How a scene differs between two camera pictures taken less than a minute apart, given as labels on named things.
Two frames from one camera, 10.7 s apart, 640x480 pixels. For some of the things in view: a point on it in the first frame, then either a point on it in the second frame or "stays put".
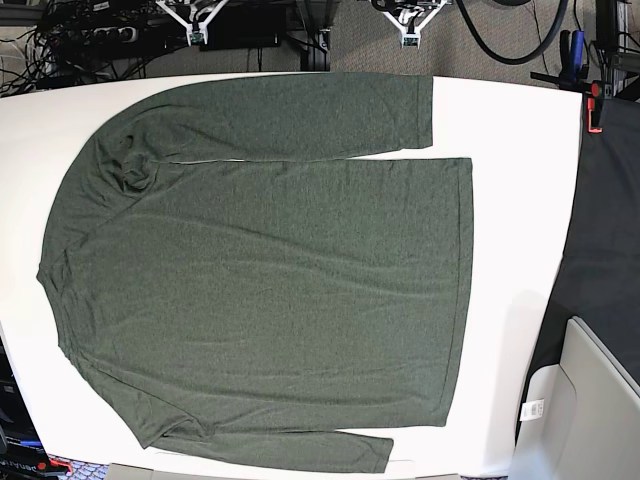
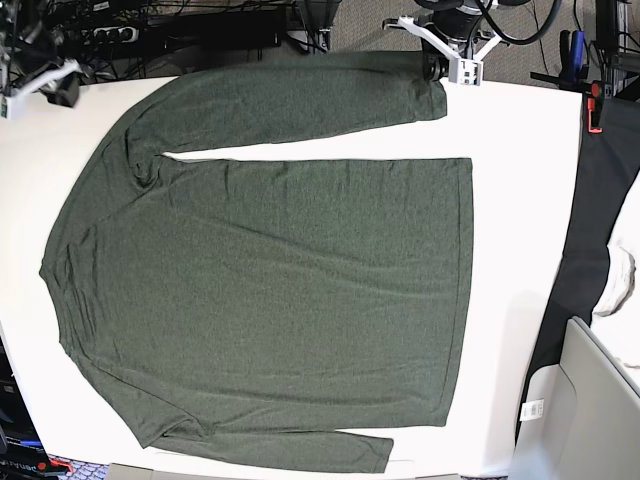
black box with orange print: x=22 y=455 stays put
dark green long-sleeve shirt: x=233 y=306 stays put
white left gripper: x=189 y=26 -> x=60 y=86
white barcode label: x=532 y=410 stays put
